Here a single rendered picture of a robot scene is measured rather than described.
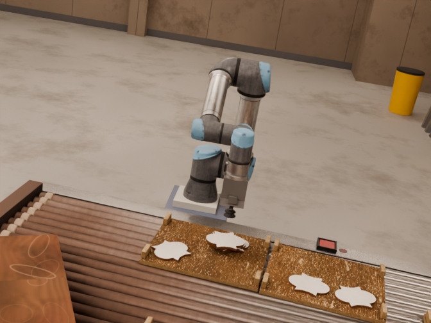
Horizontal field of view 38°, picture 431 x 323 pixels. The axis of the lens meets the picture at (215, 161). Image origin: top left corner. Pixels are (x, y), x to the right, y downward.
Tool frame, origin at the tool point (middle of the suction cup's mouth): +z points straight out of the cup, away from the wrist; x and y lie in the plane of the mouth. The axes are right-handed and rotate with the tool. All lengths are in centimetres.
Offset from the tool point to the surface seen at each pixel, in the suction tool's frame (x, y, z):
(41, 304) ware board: -64, -46, 3
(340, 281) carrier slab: -9.3, 41.3, 13.7
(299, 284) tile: -17.8, 26.2, 12.7
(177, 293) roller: -29.6, -13.2, 16.0
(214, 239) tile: -1.2, -3.9, 9.7
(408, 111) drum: 614, 234, 102
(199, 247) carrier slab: -1.3, -8.6, 13.7
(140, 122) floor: 409, -92, 108
